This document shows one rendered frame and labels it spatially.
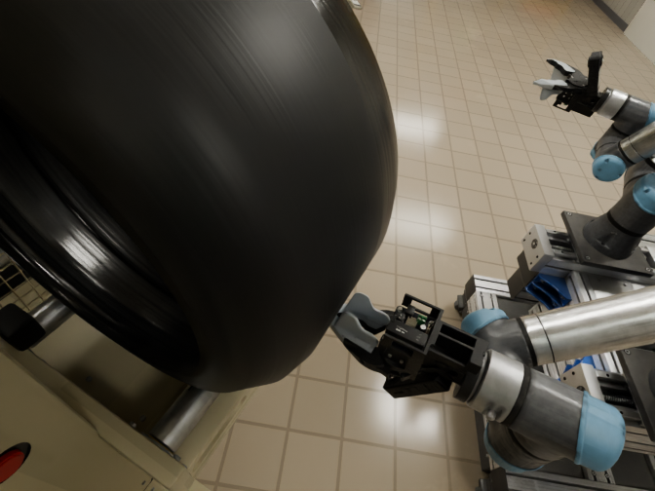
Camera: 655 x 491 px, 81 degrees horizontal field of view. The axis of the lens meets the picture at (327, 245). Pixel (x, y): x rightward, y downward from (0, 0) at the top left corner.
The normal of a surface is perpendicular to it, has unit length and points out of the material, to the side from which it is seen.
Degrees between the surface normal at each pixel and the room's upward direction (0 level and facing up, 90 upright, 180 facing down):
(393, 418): 0
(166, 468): 0
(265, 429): 0
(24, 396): 90
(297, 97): 47
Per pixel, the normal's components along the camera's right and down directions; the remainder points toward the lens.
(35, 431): 0.86, 0.46
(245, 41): 0.64, -0.22
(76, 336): 0.15, -0.63
